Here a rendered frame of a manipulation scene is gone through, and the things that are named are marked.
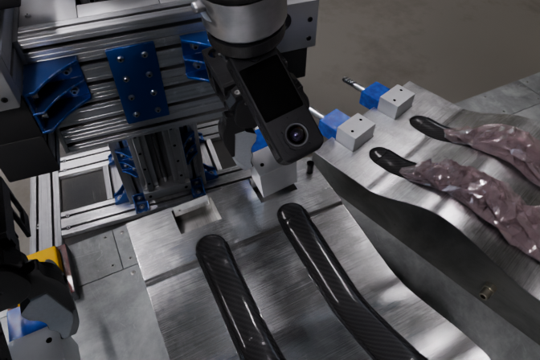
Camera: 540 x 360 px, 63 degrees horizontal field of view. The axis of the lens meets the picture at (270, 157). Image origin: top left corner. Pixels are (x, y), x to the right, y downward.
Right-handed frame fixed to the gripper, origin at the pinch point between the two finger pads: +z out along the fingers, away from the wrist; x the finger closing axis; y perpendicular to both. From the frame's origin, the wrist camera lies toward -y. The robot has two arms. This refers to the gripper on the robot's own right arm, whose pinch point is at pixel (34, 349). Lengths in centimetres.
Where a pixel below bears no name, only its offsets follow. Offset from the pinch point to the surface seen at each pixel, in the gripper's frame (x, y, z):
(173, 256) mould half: -13.9, 7.2, 6.0
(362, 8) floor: -175, 180, 95
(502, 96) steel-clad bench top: -83, 19, 15
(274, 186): -28.4, 9.9, 4.0
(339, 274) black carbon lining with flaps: -30.4, -2.9, 6.9
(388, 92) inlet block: -56, 22, 7
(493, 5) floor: -252, 147, 95
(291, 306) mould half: -23.5, -3.9, 6.6
